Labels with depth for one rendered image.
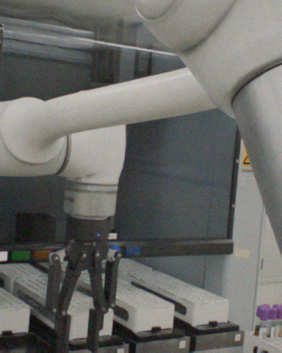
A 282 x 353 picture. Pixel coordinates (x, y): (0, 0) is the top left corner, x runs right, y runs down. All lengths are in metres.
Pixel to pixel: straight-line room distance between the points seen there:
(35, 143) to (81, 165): 0.13
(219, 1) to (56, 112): 0.45
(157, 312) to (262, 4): 1.02
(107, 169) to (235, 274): 0.63
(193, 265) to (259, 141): 1.22
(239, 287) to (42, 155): 0.80
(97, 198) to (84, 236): 0.07
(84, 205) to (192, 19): 0.62
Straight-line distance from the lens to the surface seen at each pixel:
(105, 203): 1.12
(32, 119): 0.97
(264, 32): 0.54
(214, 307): 1.56
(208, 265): 1.68
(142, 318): 1.45
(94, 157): 1.09
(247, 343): 1.30
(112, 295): 1.21
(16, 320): 1.39
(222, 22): 0.55
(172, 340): 1.47
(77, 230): 1.13
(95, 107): 0.91
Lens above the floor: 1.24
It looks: 3 degrees down
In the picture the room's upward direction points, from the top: 5 degrees clockwise
